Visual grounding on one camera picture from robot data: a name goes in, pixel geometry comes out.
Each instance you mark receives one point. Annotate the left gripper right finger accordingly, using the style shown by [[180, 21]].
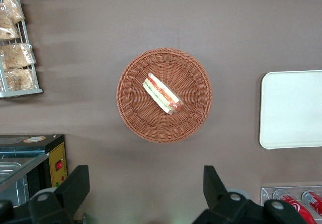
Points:
[[221, 196]]

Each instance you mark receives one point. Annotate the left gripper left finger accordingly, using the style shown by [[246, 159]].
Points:
[[68, 193]]

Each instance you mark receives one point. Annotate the cream plastic tray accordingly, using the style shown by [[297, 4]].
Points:
[[291, 108]]

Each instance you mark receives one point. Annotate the black yellow food warmer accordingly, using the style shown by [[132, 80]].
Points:
[[56, 156]]

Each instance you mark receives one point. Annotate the clear acrylic bottle rack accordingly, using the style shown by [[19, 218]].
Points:
[[266, 193]]

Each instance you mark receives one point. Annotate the red cola bottle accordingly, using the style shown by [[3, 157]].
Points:
[[296, 207], [314, 201]]

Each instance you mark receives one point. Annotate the round brown wicker basket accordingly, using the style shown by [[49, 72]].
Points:
[[141, 108]]

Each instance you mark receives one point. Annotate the wrapped triangle sandwich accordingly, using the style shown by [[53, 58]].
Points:
[[161, 93]]

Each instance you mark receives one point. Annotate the clear bag of snacks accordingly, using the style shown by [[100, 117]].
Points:
[[13, 8], [7, 29], [18, 79], [17, 55]]

